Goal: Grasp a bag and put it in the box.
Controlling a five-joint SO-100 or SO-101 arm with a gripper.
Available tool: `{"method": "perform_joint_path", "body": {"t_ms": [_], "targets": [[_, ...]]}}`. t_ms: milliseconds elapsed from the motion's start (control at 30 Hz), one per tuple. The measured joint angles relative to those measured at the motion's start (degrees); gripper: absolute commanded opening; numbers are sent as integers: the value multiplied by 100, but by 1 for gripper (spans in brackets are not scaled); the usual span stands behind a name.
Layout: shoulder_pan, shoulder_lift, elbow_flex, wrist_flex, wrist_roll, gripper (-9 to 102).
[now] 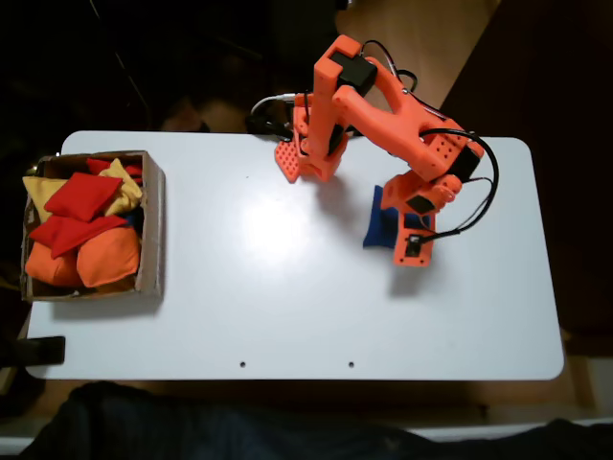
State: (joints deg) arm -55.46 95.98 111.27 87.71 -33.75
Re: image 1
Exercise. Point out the orange camera mount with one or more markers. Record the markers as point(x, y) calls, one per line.
point(402, 259)

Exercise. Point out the yellow bean bag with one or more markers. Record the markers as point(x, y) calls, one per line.
point(38, 191)
point(127, 191)

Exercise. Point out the black base clamp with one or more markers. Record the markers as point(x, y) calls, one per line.
point(263, 125)

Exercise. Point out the black table clamp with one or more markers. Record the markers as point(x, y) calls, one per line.
point(43, 350)

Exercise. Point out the orange bean bag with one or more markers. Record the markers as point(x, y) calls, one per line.
point(107, 256)
point(48, 266)

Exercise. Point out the cardboard box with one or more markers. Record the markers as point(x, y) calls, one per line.
point(153, 230)

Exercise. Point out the red bean bag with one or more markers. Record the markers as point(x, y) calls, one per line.
point(67, 235)
point(96, 165)
point(81, 196)

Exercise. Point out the person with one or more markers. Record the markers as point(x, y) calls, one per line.
point(191, 431)

